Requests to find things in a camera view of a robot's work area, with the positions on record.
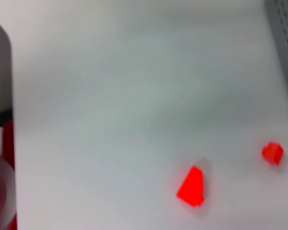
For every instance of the grey perforated storage bin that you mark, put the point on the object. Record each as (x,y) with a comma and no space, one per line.
(285,36)

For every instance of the white rounded robot shell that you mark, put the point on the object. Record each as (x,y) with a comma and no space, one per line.
(0,191)

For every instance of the grey robot torso column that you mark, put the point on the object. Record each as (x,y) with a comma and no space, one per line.
(0,60)

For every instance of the red panel beside table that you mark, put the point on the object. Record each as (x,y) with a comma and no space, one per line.
(9,143)

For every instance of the small orange-red rounded brick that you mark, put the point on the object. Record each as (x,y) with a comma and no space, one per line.
(272,153)

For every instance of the orange-red slope brick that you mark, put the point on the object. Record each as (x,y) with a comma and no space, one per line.
(192,189)

